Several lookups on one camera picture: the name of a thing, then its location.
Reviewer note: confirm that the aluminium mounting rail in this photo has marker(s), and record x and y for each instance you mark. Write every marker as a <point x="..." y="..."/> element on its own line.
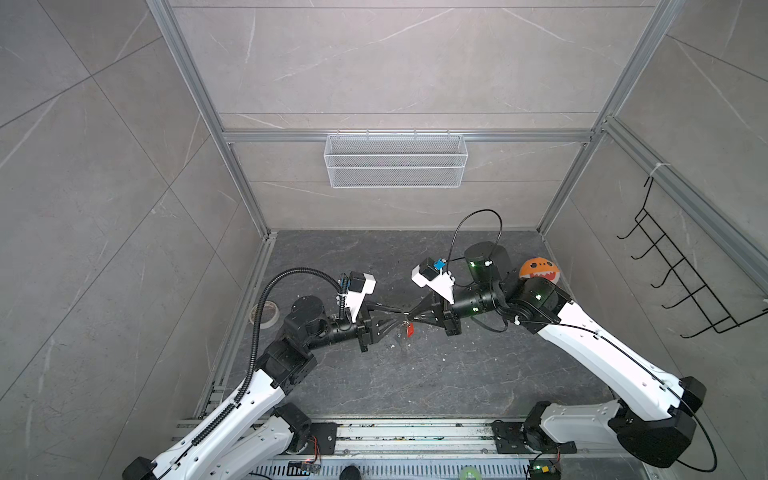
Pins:
<point x="442" y="449"/>

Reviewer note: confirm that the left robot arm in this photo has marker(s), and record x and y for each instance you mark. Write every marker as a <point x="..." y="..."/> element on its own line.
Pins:
<point x="255" y="423"/>

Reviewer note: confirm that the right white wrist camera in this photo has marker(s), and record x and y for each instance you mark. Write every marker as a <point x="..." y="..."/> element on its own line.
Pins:
<point x="435" y="275"/>

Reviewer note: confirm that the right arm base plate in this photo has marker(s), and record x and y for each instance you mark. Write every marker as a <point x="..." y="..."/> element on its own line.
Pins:
<point x="518" y="438"/>

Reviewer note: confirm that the black wire hook rack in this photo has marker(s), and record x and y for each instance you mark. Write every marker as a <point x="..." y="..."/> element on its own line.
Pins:
<point x="680" y="267"/>

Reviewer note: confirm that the orange shark plush toy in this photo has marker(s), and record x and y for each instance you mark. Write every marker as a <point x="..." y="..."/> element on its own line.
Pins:
<point x="540" y="267"/>

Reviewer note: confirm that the masking tape roll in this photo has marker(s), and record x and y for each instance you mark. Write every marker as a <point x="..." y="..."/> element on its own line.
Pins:
<point x="270" y="315"/>

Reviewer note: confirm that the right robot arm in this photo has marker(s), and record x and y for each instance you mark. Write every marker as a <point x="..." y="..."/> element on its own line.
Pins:
<point x="653" y="413"/>

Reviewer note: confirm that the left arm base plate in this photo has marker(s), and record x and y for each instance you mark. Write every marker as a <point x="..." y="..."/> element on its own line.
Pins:
<point x="320" y="439"/>

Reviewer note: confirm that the white wire mesh basket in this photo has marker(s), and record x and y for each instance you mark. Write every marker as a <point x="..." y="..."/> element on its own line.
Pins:
<point x="395" y="160"/>

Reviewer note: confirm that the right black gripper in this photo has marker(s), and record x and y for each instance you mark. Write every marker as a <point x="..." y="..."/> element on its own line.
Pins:
<point x="442" y="310"/>

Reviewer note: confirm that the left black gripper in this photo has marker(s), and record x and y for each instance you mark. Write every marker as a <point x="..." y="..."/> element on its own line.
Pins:
<point x="367" y="331"/>

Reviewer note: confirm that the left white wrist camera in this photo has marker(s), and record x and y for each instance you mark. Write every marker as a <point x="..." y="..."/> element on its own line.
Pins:
<point x="355" y="287"/>

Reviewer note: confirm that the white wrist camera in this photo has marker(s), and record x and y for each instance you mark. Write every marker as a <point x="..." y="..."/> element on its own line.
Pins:
<point x="355" y="287"/>
<point x="435" y="275"/>

